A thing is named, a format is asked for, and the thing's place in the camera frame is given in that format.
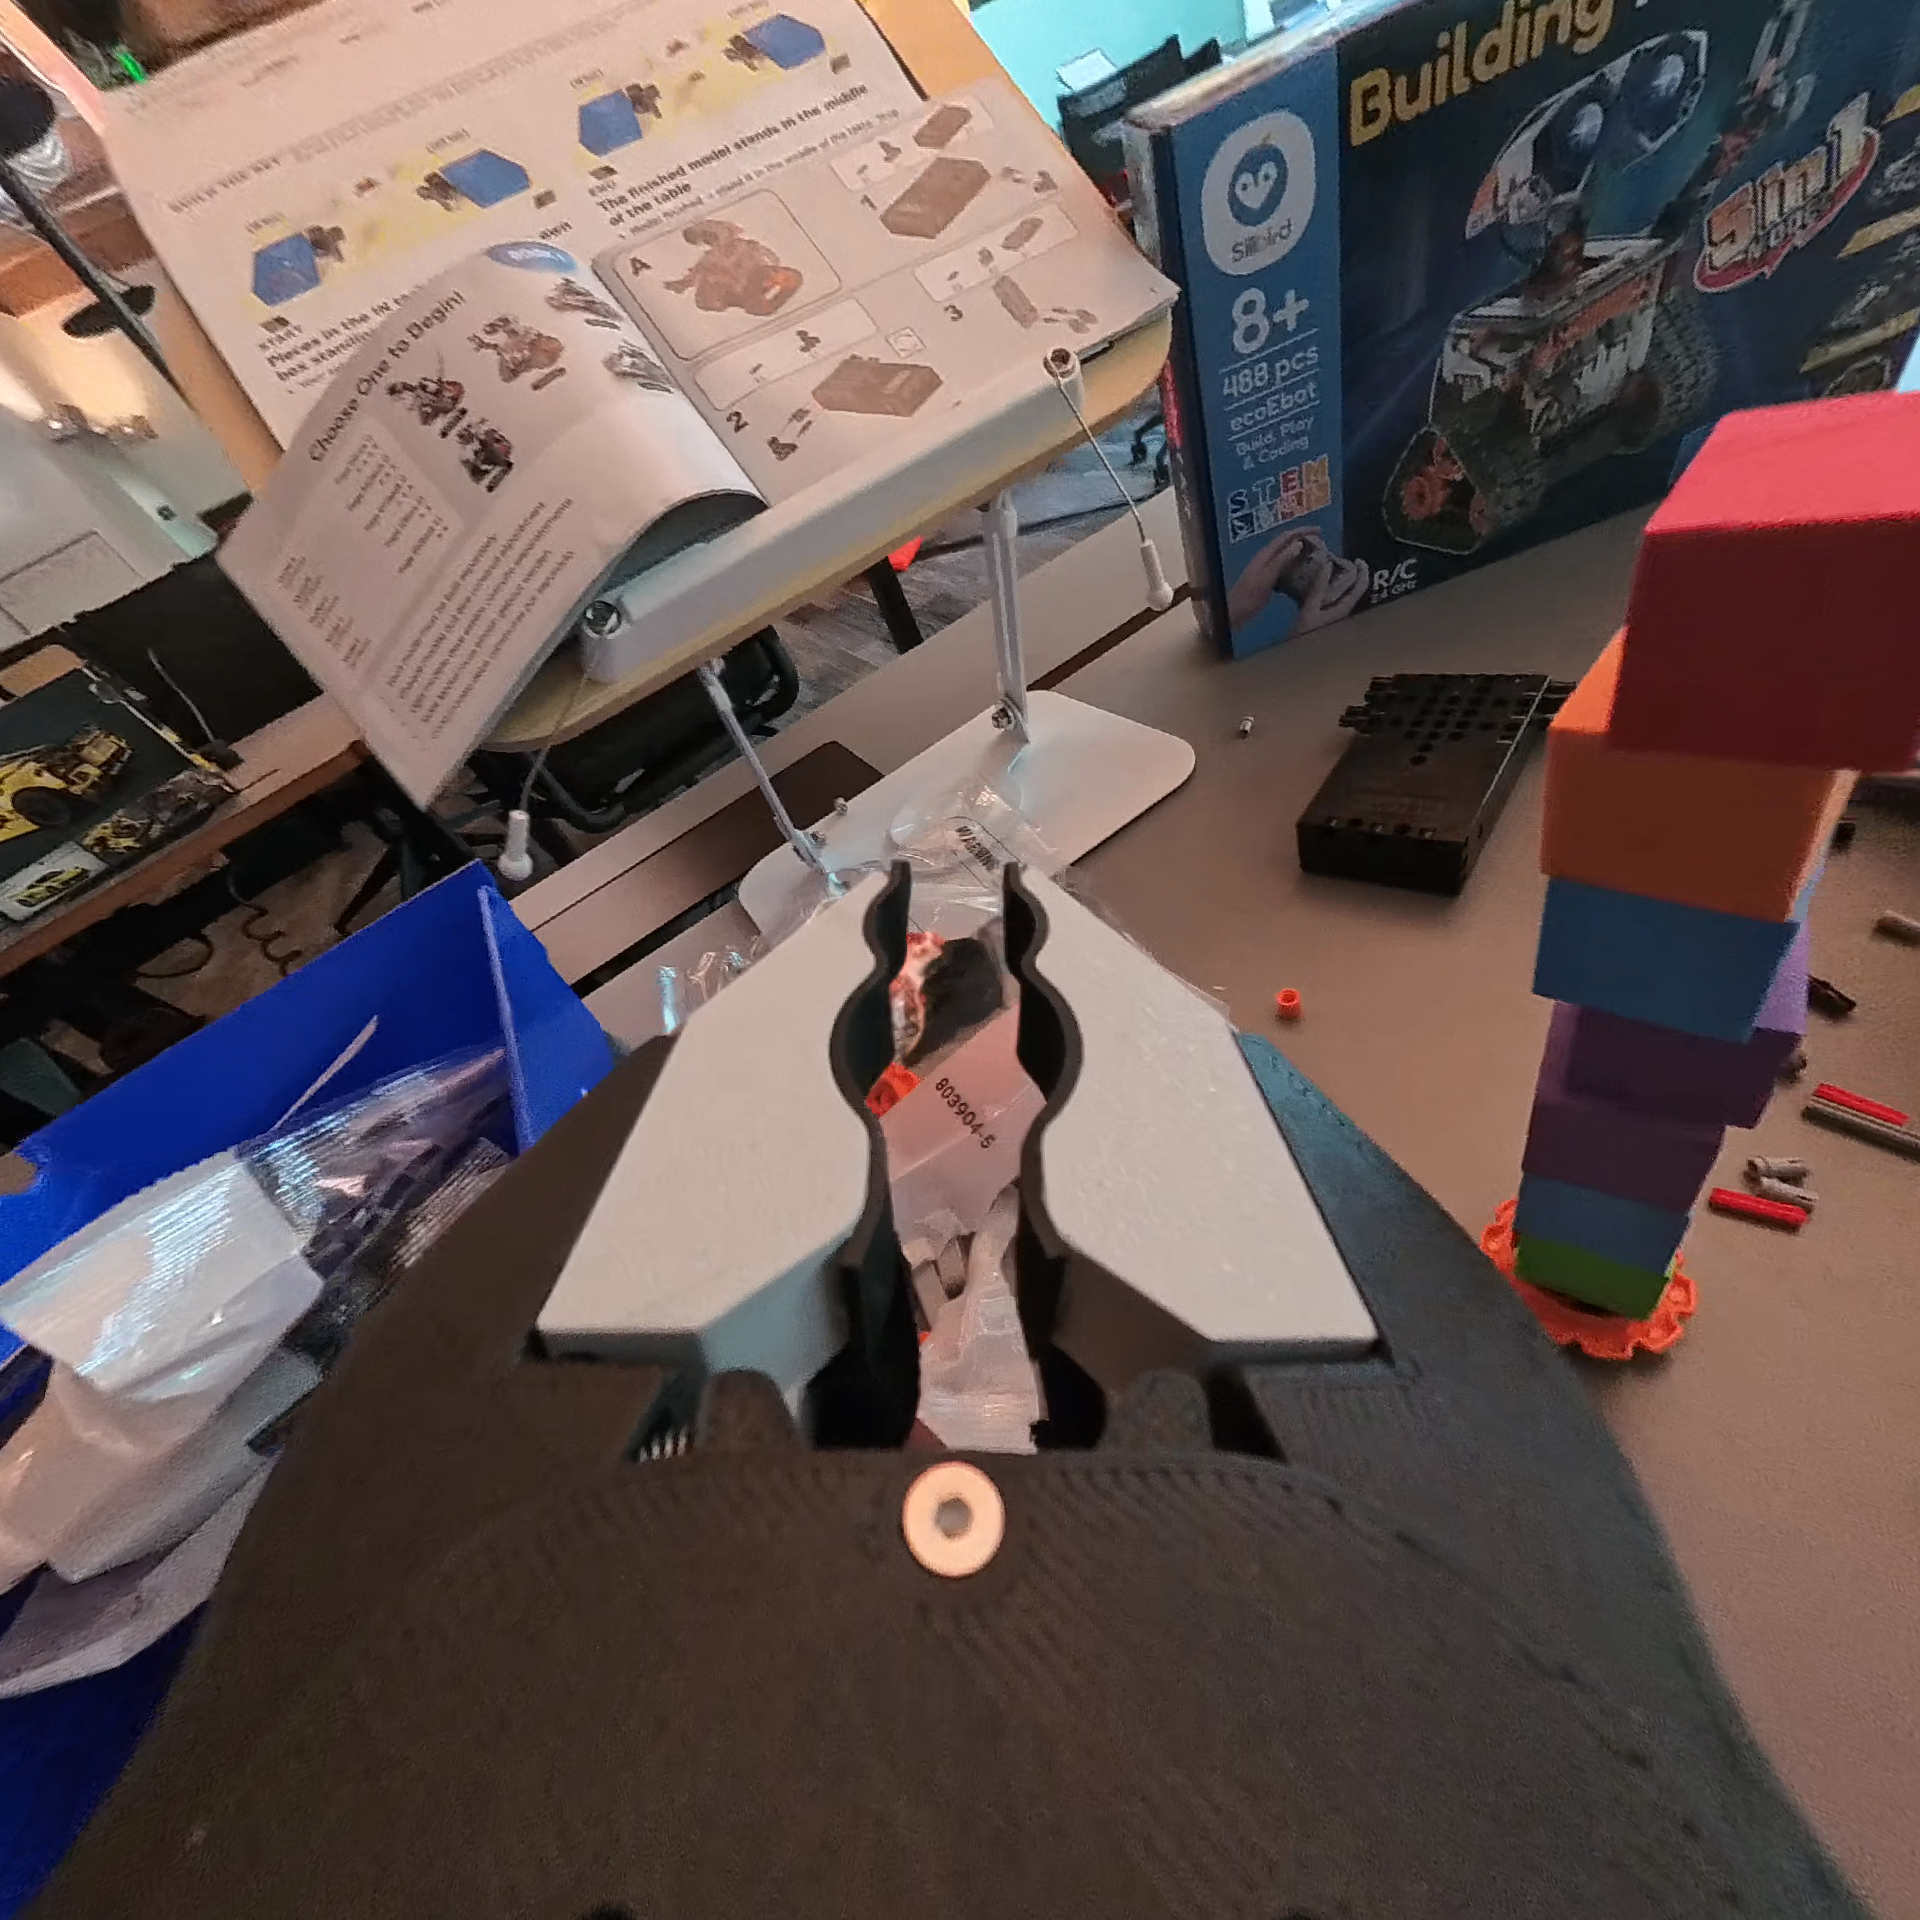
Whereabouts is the long blue plastic bin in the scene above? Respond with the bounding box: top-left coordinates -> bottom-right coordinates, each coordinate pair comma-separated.
0,862 -> 616,1847

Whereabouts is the black perforated building plate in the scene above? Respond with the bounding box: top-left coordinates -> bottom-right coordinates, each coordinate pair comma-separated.
1296,670 -> 1577,895

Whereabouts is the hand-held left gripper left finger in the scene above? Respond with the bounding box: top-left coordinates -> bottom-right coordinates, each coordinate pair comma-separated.
533,862 -> 921,1449

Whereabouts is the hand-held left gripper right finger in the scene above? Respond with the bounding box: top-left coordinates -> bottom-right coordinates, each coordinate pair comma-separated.
1000,862 -> 1383,1449

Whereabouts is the purple foam cube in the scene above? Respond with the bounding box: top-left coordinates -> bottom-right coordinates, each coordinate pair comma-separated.
1517,1087 -> 1728,1214
1544,915 -> 1808,1128

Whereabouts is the green foam cube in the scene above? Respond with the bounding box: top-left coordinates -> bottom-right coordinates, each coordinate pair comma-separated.
1510,1237 -> 1680,1318

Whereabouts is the white instruction booklet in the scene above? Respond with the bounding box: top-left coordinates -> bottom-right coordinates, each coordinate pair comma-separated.
96,0 -> 1180,805

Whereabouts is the white booklet stand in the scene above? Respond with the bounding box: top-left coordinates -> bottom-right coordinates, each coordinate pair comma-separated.
486,323 -> 1200,932

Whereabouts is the large clear warning bag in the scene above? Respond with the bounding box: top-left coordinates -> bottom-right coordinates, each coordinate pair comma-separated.
652,772 -> 1247,1052

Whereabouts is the red foam cube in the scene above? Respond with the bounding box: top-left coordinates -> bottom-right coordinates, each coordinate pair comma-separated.
1612,393 -> 1920,774

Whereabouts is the yellow toy box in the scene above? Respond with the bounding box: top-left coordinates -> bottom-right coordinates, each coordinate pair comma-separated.
0,703 -> 226,921

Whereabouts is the orange gear wheel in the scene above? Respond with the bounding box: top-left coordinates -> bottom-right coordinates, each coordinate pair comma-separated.
1479,1200 -> 1701,1363

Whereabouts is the clear plastic bag bundle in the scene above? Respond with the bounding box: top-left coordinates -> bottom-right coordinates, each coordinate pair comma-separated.
0,1049 -> 512,1695

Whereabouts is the blue foam cube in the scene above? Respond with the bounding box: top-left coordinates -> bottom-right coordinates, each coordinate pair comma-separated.
1510,1171 -> 1696,1272
1529,878 -> 1823,1044

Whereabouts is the black office chair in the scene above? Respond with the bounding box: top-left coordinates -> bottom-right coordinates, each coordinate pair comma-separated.
464,630 -> 804,841

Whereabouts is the orange foam cube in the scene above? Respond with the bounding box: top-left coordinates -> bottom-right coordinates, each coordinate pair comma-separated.
1540,630 -> 1862,924

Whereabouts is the blue robot kit box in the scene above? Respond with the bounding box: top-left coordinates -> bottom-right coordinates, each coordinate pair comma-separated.
1122,0 -> 1920,663

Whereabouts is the white label parts bag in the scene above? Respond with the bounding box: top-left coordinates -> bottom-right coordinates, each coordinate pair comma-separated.
871,1049 -> 1052,1456

